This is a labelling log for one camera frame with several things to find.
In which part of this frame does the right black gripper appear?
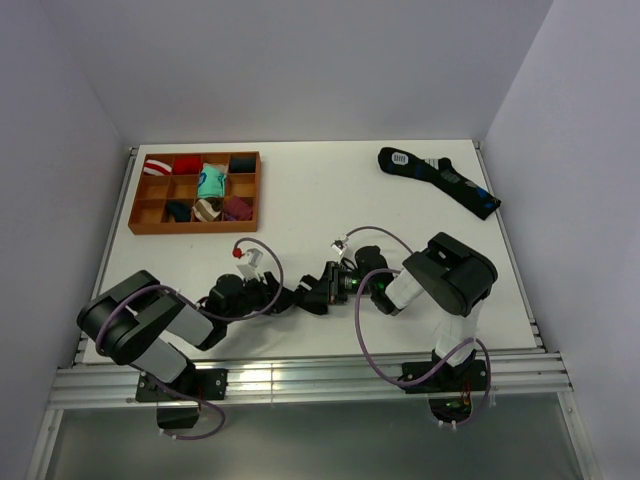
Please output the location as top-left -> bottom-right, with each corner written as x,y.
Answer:
306,263 -> 377,306

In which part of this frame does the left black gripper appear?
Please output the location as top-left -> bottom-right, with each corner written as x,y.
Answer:
224,271 -> 300,324

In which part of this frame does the black white-striped sock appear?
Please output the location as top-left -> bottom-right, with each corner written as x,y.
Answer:
294,275 -> 332,316

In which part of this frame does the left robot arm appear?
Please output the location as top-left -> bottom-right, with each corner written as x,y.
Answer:
77,270 -> 296,399

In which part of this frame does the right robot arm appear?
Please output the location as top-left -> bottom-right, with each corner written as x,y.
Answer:
344,232 -> 498,390

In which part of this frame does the maroon purple rolled sock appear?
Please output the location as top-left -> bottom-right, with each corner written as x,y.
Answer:
223,196 -> 253,221

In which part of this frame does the beige brown rolled sock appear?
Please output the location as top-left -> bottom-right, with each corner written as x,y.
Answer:
192,197 -> 223,223

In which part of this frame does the dark teal rolled sock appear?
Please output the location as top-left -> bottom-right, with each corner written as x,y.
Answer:
165,201 -> 191,223

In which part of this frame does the orange compartment tray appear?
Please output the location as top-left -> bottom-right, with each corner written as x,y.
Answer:
128,151 -> 262,235

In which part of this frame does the dark navy rolled sock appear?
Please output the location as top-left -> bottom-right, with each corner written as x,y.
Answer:
229,155 -> 257,174

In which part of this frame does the red white striped rolled sock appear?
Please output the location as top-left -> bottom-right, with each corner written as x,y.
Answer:
143,159 -> 172,176

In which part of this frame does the black blue patterned sock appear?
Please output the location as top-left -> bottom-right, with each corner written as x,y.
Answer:
377,147 -> 501,220

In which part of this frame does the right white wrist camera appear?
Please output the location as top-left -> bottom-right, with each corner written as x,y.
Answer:
330,235 -> 349,263

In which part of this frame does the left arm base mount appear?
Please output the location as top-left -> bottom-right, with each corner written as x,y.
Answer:
134,367 -> 230,431

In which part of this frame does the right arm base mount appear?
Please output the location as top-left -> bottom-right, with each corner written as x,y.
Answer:
396,357 -> 491,398

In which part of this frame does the aluminium front rail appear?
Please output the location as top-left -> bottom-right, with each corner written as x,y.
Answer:
47,352 -> 573,410

